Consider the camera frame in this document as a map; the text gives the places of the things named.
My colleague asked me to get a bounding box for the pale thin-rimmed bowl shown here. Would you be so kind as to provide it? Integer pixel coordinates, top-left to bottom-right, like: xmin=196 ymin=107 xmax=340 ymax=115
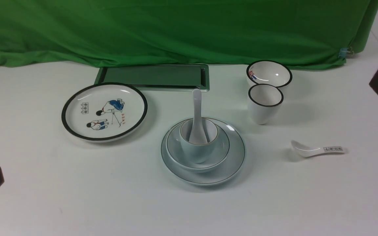
xmin=166 ymin=122 xmax=230 ymax=173

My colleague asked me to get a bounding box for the plain white ceramic spoon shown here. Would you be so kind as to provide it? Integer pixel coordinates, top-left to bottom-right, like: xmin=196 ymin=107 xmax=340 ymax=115
xmin=189 ymin=89 xmax=207 ymax=145

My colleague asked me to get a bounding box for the pale thin-rimmed cup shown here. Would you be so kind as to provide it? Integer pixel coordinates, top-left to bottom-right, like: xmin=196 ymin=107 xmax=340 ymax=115
xmin=179 ymin=117 xmax=220 ymax=163

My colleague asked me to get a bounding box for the blue binder clip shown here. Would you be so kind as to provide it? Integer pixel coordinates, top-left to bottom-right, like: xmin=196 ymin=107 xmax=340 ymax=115
xmin=338 ymin=47 xmax=355 ymax=59

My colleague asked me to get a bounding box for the green backdrop cloth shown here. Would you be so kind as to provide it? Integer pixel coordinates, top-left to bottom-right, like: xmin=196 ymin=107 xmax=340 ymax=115
xmin=0 ymin=0 xmax=378 ymax=70

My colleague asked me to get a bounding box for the white spoon with label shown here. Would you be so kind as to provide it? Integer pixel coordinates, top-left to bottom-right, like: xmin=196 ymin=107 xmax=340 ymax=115
xmin=291 ymin=140 xmax=347 ymax=158

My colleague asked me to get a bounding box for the black-rimmed small white bowl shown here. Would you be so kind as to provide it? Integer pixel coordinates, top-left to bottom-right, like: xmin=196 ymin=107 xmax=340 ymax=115
xmin=246 ymin=60 xmax=293 ymax=88

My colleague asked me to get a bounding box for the black-rimmed white cup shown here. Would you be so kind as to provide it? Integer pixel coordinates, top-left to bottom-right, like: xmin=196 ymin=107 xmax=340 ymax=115
xmin=247 ymin=84 xmax=284 ymax=125

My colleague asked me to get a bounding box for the illustrated black-rimmed plate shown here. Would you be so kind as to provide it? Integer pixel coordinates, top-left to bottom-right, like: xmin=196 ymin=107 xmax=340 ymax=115
xmin=61 ymin=82 xmax=148 ymax=143

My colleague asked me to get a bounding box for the plain pale flat plate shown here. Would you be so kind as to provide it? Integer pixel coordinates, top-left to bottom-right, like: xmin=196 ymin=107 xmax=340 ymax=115
xmin=161 ymin=118 xmax=246 ymax=187

